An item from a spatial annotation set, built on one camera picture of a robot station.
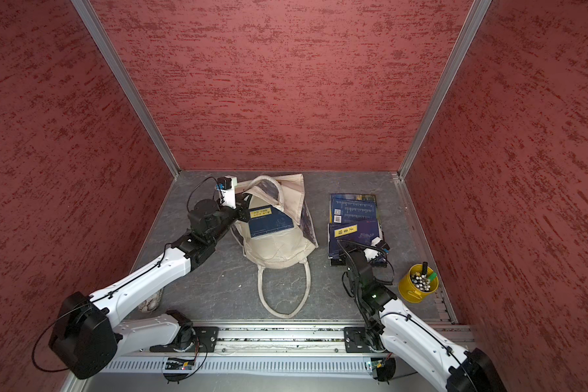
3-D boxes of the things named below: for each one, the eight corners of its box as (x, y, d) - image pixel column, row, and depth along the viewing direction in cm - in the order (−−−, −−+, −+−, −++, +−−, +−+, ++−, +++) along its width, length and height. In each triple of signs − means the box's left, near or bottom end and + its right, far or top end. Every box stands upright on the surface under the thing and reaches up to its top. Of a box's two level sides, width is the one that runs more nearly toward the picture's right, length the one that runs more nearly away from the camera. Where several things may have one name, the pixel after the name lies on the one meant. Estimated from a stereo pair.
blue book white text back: (331, 228, 103) (332, 220, 99) (328, 198, 114) (329, 190, 109) (378, 228, 103) (382, 221, 99) (371, 198, 114) (374, 191, 109)
